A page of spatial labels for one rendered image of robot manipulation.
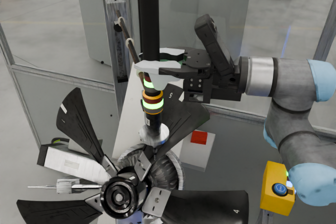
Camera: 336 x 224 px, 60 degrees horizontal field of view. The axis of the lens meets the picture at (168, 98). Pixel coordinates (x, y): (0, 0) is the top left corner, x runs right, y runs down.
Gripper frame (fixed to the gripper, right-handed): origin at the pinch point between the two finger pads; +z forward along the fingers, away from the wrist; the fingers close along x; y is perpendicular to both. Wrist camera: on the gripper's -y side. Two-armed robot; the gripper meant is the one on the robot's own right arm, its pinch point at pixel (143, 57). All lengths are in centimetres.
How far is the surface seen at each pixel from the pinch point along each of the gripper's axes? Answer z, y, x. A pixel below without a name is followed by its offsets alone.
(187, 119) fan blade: -8.5, 25.1, 11.5
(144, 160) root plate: 3.8, 39.8, 7.7
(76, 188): 28, 56, 6
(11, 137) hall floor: 164, 165, 119
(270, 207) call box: -39, 66, 15
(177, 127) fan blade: -5.7, 27.5, 10.5
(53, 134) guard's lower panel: 94, 121, 88
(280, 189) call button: -41, 58, 17
